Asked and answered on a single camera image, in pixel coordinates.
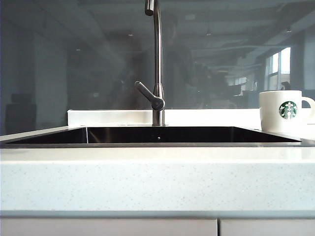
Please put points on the black stainless sink basin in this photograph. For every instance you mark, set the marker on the black stainless sink basin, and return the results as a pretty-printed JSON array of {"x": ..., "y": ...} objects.
[{"x": 172, "y": 135}]

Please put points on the white backsplash ledge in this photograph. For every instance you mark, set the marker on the white backsplash ledge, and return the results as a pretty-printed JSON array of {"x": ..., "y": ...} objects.
[{"x": 110, "y": 118}]

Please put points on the chrome gooseneck faucet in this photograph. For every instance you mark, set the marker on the chrome gooseneck faucet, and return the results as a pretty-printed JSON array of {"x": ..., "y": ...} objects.
[{"x": 157, "y": 49}]

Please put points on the narrow grey cabinet door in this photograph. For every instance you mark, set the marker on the narrow grey cabinet door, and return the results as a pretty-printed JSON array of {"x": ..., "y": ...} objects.
[{"x": 268, "y": 227}]

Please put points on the wide grey cabinet door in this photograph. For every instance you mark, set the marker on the wide grey cabinet door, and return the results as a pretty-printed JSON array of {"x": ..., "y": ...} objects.
[{"x": 98, "y": 227}]

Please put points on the white Starbucks logo mug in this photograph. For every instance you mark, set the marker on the white Starbucks logo mug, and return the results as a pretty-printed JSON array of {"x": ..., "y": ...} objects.
[{"x": 270, "y": 115}]

